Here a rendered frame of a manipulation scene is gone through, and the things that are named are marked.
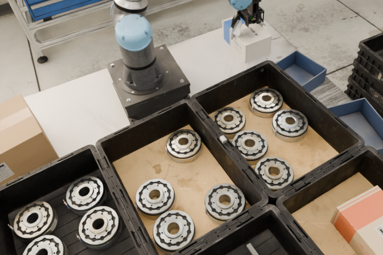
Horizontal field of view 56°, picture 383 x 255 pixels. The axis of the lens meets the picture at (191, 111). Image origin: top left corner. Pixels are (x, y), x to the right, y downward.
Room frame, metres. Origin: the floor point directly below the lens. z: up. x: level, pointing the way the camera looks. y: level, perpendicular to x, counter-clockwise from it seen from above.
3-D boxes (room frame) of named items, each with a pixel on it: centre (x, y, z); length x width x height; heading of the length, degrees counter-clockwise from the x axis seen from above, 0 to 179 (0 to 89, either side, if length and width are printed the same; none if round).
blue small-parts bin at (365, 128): (0.68, -0.53, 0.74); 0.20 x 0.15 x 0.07; 9
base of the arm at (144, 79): (1.01, 0.16, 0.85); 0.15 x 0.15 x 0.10
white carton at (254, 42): (1.23, -0.27, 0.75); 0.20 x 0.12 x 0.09; 18
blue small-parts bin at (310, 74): (0.96, -0.39, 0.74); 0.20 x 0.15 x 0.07; 121
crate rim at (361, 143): (0.63, -0.21, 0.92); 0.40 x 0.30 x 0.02; 24
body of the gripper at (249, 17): (1.21, -0.28, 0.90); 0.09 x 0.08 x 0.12; 18
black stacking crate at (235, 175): (0.51, 0.06, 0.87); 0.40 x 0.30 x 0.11; 24
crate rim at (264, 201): (0.51, 0.06, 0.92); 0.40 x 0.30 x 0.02; 24
